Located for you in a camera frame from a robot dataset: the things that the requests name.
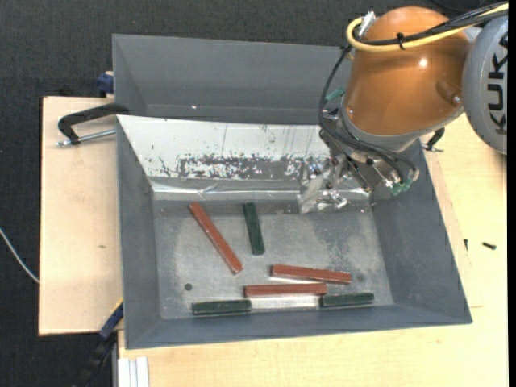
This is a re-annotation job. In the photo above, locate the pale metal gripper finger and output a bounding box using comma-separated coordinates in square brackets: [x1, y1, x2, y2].
[297, 157, 326, 216]
[316, 189, 349, 212]

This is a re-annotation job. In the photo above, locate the grey metal bin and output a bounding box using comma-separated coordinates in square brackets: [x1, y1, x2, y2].
[110, 33, 473, 350]

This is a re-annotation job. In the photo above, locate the dark green flat block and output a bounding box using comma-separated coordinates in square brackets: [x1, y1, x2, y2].
[191, 299, 253, 317]
[319, 291, 376, 309]
[242, 202, 266, 256]

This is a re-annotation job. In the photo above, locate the red-brown flat block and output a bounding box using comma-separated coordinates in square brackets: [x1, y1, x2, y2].
[269, 264, 353, 286]
[188, 202, 244, 276]
[243, 282, 329, 299]

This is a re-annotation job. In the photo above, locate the black cylinder on white bracket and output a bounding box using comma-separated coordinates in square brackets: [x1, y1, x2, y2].
[421, 127, 447, 154]

